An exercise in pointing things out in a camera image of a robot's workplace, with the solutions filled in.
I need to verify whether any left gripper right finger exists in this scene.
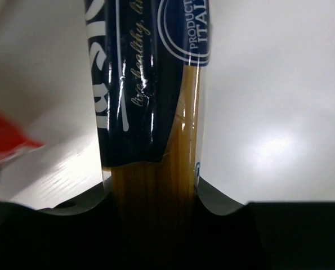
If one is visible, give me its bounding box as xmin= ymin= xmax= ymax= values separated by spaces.
xmin=194 ymin=179 xmax=335 ymax=269

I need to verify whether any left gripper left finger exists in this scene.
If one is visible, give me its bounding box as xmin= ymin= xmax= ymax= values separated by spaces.
xmin=0 ymin=183 xmax=119 ymax=269

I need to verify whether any dark La Sicilia spaghetti pack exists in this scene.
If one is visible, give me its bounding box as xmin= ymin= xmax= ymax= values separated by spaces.
xmin=84 ymin=1 xmax=211 ymax=269

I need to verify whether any red spaghetti pack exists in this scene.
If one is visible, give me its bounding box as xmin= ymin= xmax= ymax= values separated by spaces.
xmin=0 ymin=112 xmax=44 ymax=170

